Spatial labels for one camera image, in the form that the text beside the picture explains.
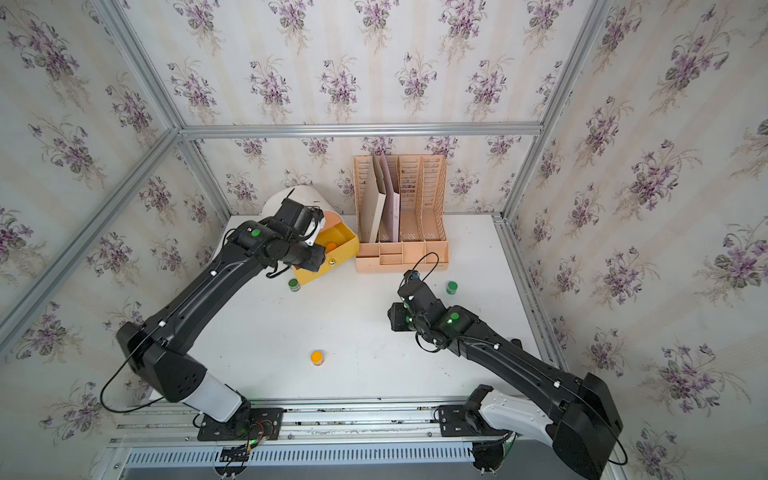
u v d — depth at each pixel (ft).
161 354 1.30
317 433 2.39
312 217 1.98
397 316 2.22
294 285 3.18
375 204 2.90
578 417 1.25
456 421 2.40
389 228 3.16
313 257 2.24
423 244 3.32
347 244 2.97
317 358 2.69
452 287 3.13
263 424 2.38
